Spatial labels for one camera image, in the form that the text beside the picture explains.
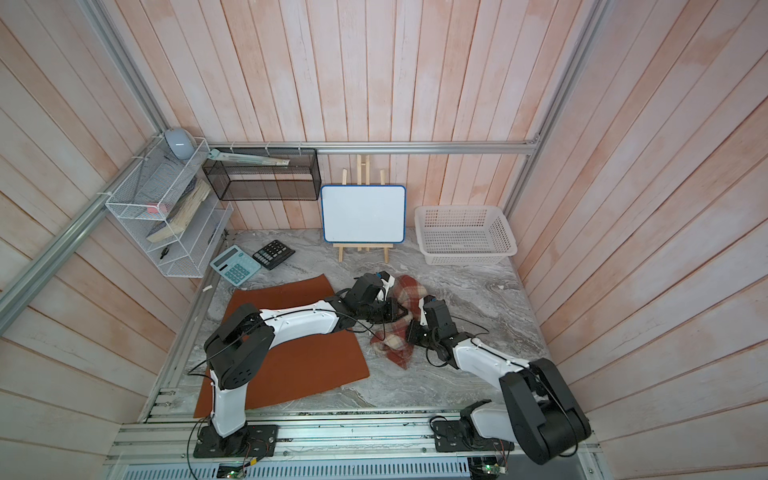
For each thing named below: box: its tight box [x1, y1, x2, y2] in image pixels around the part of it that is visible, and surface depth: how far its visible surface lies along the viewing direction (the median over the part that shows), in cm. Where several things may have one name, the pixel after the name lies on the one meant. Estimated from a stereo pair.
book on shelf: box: [146, 178, 211, 243], surface depth 83 cm
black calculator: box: [252, 239, 296, 270], surface depth 113 cm
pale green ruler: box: [207, 148, 291, 166], surface depth 92 cm
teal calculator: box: [210, 244, 262, 287], surface depth 109 cm
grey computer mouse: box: [165, 128, 197, 160], surface depth 85 cm
